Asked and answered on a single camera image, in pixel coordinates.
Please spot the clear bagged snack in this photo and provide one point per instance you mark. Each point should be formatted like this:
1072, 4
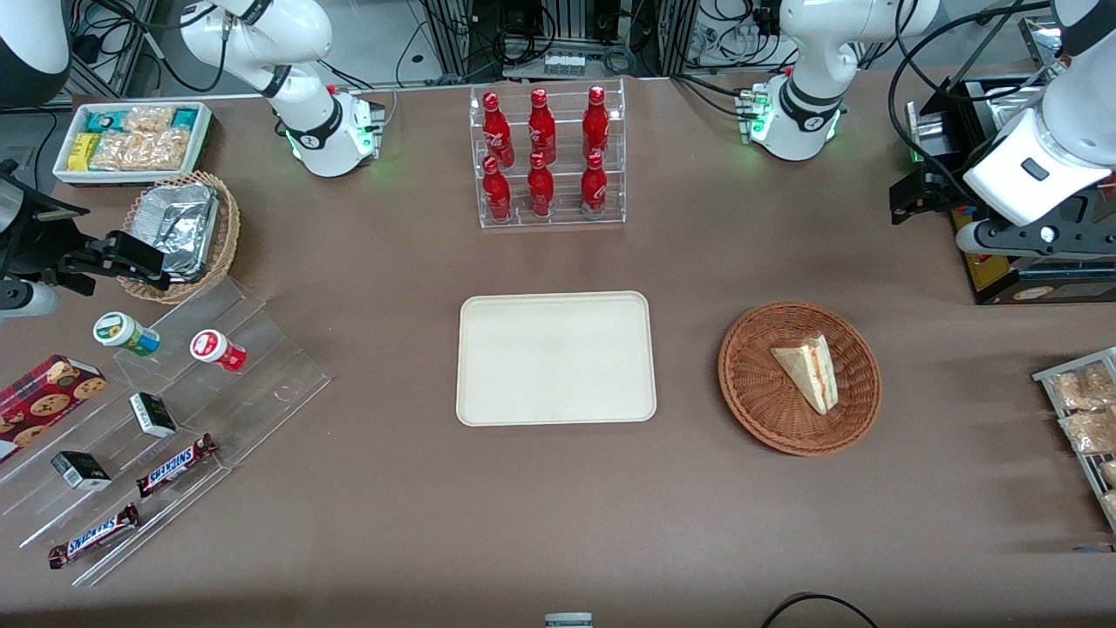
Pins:
1081, 388
1110, 506
1109, 473
1090, 432

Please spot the red cookie box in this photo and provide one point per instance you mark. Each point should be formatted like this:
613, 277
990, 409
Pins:
44, 401

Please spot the triangular sandwich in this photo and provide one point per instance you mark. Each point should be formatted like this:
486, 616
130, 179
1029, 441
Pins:
811, 371

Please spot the clear acrylic bottle rack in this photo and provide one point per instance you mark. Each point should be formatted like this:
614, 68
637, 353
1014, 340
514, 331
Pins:
562, 218

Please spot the red drink bottle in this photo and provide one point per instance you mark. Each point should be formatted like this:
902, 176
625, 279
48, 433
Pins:
541, 129
595, 124
495, 131
540, 190
594, 187
496, 194

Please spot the small black box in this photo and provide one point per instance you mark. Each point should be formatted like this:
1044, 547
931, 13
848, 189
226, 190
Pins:
80, 471
153, 415

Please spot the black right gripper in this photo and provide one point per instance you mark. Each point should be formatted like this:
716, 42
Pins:
35, 237

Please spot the clear acrylic stepped display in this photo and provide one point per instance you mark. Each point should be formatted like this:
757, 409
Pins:
261, 366

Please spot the teal snack pack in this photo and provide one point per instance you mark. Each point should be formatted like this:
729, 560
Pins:
185, 118
103, 120

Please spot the beige rectangular tray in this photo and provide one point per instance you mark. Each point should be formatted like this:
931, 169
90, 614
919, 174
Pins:
556, 358

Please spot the white rectangular bin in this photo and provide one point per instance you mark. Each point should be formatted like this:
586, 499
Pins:
200, 139

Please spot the light tan wicker basket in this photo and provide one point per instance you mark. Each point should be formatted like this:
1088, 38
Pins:
227, 227

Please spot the white power strip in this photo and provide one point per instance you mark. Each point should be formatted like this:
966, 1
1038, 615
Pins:
565, 64

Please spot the clear cracker bag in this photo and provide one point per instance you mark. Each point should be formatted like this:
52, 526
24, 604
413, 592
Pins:
148, 119
144, 150

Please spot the blue strip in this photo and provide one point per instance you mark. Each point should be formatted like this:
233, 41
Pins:
1097, 549

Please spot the green lidded cup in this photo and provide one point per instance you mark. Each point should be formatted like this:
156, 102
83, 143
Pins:
122, 331

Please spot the grey white device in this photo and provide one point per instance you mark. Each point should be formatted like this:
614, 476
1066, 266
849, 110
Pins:
568, 621

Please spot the snickers chocolate bar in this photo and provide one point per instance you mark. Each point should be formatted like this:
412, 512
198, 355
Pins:
91, 536
174, 467

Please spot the aluminium foil tray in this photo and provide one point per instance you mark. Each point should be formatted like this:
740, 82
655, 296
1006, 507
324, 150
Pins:
179, 222

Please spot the tray of packaged crackers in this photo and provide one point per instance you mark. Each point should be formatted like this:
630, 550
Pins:
1046, 377

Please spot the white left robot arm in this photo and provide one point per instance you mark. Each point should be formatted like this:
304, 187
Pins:
802, 113

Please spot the yellow snack pack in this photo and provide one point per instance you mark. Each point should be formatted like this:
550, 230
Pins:
83, 153

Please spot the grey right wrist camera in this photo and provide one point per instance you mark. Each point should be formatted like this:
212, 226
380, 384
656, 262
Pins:
26, 299

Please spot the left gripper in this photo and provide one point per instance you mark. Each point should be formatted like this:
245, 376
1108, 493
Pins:
943, 186

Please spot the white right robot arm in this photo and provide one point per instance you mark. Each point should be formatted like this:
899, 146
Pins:
323, 131

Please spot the red lidded cup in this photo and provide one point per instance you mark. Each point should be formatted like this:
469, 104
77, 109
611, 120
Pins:
214, 347

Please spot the brown round wicker basket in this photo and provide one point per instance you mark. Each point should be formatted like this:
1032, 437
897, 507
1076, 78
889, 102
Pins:
754, 384

